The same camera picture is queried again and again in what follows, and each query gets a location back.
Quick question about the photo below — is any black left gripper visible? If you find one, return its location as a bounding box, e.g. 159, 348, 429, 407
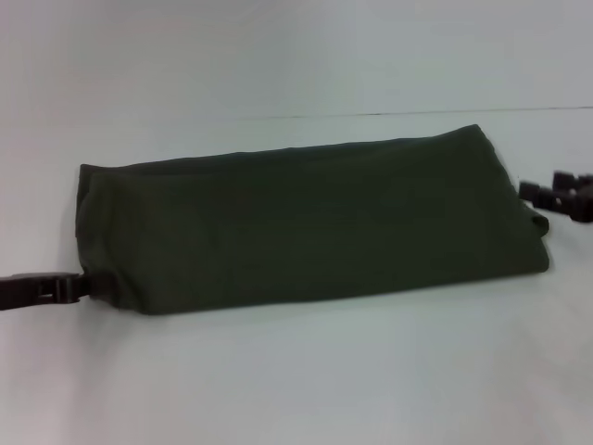
0, 272, 107, 314

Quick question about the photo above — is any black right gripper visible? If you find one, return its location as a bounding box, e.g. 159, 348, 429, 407
518, 171, 593, 224

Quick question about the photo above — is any dark green FREE t-shirt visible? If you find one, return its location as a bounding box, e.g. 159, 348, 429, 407
73, 122, 552, 317

